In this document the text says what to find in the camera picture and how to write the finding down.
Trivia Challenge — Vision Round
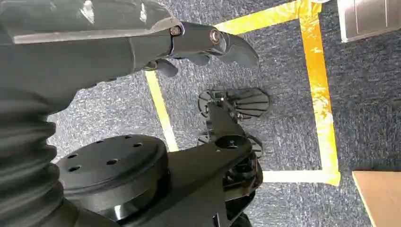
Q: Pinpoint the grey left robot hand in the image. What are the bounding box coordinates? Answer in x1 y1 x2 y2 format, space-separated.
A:
0 0 260 109

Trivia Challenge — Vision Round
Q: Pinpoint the thin pale yellow tape strip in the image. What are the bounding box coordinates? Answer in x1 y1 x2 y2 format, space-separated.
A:
144 70 180 153

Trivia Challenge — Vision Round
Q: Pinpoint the ribbed grey left arm sleeve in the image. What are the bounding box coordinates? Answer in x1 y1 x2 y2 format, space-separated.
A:
0 91 80 227

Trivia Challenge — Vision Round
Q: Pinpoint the black robot foot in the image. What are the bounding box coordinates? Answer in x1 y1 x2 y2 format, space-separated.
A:
197 87 270 122
197 133 264 159

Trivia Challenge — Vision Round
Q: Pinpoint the wide orange-yellow floor tape strip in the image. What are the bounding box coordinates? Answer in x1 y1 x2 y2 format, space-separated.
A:
214 0 302 35
298 0 341 187

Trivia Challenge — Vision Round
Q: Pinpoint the brown cardboard box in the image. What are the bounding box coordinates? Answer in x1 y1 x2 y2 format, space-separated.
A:
351 170 401 227

